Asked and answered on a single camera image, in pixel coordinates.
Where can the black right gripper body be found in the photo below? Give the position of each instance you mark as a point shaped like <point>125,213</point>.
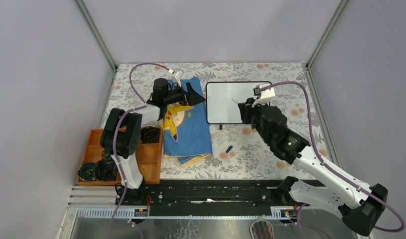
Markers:
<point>254,115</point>

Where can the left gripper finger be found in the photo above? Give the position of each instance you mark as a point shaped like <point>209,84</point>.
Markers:
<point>192,94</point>
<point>194,100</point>

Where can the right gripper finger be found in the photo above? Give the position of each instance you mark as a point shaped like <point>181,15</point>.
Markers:
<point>243,112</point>
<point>254,104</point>

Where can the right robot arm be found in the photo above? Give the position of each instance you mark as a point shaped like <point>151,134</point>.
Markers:
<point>348,198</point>

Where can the striped object at bottom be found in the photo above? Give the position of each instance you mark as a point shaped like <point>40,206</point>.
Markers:
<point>261,229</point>

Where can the black roll in tray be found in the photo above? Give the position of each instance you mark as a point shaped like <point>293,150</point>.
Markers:
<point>105,156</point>
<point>106,170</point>
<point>86,172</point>

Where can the floral tablecloth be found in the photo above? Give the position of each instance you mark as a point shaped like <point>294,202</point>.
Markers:
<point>249,158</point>

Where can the black roll in upper compartment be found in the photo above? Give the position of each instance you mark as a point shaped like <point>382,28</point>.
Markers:
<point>149,135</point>

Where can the orange wooden compartment tray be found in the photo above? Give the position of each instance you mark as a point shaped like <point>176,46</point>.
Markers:
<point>148,158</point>

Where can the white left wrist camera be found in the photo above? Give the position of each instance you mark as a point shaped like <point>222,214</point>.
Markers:
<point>177,76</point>

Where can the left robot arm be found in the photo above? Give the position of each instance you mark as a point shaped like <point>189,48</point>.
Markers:
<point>121,133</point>

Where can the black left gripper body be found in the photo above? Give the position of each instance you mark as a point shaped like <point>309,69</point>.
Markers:
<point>176,95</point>

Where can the blue cartoon cloth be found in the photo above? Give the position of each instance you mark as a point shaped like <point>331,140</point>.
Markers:
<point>186,134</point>

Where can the black mounting rail base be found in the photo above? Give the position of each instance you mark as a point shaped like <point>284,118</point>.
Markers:
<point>206,198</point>

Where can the black framed whiteboard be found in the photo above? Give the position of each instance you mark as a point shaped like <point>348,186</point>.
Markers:
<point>220,108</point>

